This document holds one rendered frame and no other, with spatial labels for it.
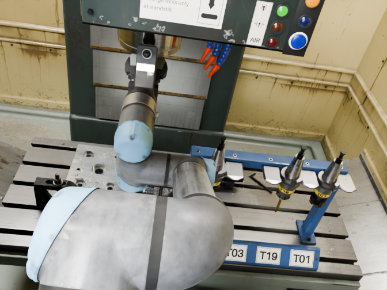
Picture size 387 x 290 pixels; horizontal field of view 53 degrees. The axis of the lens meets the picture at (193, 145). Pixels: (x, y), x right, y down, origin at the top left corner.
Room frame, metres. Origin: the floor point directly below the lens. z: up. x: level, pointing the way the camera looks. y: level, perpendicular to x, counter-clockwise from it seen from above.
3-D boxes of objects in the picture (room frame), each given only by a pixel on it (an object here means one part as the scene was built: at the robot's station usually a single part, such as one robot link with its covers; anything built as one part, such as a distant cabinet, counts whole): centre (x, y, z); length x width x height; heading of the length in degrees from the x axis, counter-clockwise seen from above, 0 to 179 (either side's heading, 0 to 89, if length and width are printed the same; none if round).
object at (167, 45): (0.90, 0.16, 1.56); 0.16 x 0.16 x 0.12
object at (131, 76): (0.77, 0.14, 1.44); 0.12 x 0.08 x 0.09; 7
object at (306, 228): (0.90, -0.45, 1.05); 0.10 x 0.05 x 0.30; 7
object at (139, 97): (0.69, 0.13, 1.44); 0.08 x 0.05 x 0.08; 97
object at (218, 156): (0.80, -0.07, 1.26); 0.04 x 0.04 x 0.07
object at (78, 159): (0.93, 0.25, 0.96); 0.29 x 0.23 x 0.05; 97
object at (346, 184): (0.85, -0.46, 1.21); 0.07 x 0.05 x 0.01; 7
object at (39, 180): (0.81, 0.40, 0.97); 0.13 x 0.03 x 0.15; 97
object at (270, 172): (0.82, -0.24, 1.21); 0.07 x 0.05 x 0.01; 7
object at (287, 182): (0.82, -0.29, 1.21); 0.06 x 0.06 x 0.03
